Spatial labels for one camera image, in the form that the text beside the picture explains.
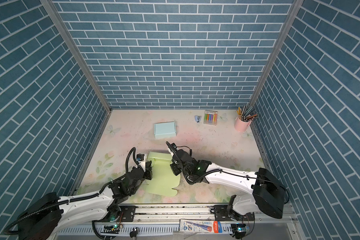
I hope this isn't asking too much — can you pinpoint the light green paper box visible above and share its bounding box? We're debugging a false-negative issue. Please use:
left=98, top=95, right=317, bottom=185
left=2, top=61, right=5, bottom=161
left=143, top=152, right=181, bottom=197

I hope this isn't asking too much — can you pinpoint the light blue paper box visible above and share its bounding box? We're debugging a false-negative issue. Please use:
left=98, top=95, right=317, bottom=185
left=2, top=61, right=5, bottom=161
left=154, top=122, right=177, bottom=140

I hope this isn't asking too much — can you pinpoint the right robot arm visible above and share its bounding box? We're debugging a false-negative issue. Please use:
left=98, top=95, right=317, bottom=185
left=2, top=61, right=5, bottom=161
left=167, top=143, right=289, bottom=219

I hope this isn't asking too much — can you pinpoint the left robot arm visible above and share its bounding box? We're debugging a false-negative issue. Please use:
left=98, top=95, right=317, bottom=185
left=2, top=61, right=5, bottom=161
left=3, top=161, right=152, bottom=240

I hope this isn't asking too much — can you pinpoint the red white blue package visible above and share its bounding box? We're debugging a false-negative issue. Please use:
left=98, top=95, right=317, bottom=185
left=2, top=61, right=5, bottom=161
left=180, top=220, right=223, bottom=234

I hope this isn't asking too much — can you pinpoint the coloured marker pack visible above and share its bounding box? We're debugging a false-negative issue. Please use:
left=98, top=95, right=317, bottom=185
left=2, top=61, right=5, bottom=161
left=204, top=110, right=218, bottom=126

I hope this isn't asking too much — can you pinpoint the pink pencil cup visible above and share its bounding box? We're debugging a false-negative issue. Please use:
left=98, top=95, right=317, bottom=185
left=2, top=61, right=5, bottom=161
left=234, top=117, right=252, bottom=133

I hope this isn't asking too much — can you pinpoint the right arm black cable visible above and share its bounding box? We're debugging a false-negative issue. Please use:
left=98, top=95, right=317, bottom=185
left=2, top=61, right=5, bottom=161
left=165, top=141, right=259, bottom=186

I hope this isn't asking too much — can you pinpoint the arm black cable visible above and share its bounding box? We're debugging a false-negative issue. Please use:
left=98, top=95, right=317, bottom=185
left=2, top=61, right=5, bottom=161
left=165, top=141, right=259, bottom=186
left=98, top=146, right=139, bottom=193

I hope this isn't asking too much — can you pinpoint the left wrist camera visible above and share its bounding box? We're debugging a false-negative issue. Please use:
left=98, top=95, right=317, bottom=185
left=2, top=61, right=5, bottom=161
left=136, top=154, right=147, bottom=172

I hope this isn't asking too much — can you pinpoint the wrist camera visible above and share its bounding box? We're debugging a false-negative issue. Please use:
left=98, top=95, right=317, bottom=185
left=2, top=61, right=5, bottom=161
left=136, top=154, right=147, bottom=172
left=166, top=142, right=179, bottom=161

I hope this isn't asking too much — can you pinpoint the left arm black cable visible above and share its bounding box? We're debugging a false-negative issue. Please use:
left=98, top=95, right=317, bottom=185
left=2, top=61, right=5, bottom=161
left=98, top=146, right=139, bottom=193

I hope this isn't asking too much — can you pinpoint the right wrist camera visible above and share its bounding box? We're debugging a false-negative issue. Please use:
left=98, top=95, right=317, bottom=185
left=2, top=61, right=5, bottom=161
left=166, top=142, right=179, bottom=161

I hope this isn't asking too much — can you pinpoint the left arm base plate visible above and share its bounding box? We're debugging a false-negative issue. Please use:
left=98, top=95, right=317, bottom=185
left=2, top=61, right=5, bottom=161
left=103, top=206, right=136, bottom=223

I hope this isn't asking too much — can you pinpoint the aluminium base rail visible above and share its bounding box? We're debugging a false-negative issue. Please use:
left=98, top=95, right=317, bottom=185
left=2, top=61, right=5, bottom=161
left=50, top=204, right=305, bottom=240

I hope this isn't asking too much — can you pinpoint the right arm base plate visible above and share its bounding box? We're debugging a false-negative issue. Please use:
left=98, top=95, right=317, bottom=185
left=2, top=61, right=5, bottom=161
left=210, top=205, right=255, bottom=222

